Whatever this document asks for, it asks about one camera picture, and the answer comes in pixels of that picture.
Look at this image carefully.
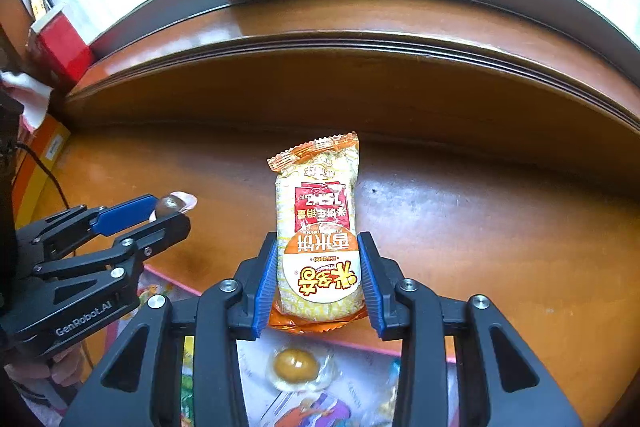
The purple jelly cup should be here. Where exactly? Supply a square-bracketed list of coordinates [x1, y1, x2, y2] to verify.
[260, 392, 361, 427]

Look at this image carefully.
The small brown jelly cup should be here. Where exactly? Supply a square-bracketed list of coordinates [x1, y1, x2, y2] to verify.
[152, 191, 198, 223]

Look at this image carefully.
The pink cardboard box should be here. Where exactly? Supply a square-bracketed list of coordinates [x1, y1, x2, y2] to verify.
[102, 267, 458, 427]

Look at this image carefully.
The white cloth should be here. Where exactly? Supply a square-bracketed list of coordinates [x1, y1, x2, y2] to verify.
[0, 69, 53, 132]

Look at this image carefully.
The clear gummy candy packet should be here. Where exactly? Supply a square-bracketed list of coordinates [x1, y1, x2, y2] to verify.
[180, 336, 197, 427]
[139, 274, 177, 304]

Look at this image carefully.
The red cardboard box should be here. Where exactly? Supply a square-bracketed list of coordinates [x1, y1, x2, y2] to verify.
[25, 2, 96, 88]

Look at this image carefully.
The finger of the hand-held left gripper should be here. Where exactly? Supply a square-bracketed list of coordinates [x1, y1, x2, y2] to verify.
[31, 211, 192, 304]
[15, 193, 161, 259]

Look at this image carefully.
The orange rice cracker packet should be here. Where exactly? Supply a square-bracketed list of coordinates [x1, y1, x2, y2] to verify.
[266, 132, 371, 335]

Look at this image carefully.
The black cable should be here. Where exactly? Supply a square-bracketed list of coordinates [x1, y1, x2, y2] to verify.
[15, 141, 71, 258]

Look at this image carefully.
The orange cardboard box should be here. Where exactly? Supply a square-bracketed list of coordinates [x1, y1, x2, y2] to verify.
[10, 114, 73, 228]

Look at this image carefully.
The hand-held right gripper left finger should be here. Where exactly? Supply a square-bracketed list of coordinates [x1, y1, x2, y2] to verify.
[59, 232, 280, 427]

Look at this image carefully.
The person's left hand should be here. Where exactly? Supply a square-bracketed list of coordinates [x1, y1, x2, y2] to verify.
[2, 347, 86, 392]

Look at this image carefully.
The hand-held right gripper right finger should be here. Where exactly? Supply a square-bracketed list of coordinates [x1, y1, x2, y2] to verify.
[356, 231, 583, 427]

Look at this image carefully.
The clear round candy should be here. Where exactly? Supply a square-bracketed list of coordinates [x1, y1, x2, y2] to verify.
[267, 346, 343, 393]

